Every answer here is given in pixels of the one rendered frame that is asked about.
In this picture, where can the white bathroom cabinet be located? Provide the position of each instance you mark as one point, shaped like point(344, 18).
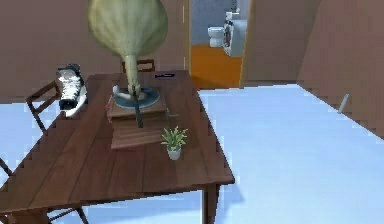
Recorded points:
point(236, 35)

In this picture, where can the brown wooden chair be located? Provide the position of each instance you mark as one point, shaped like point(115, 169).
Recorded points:
point(146, 65)
point(41, 100)

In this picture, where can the black and white ice skate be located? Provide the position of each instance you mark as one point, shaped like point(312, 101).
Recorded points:
point(70, 88)

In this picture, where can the dark blue flat object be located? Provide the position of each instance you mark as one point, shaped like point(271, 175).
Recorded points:
point(164, 75)

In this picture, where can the green plant in white pot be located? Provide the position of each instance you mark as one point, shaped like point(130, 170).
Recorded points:
point(174, 141)

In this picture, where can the brown gramophone with green horn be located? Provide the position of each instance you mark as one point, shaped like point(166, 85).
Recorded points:
point(128, 30)

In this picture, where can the brown wooden table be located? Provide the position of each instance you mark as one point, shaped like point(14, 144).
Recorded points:
point(83, 166)

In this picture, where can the white toilet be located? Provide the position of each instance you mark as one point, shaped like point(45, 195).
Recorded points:
point(216, 35)

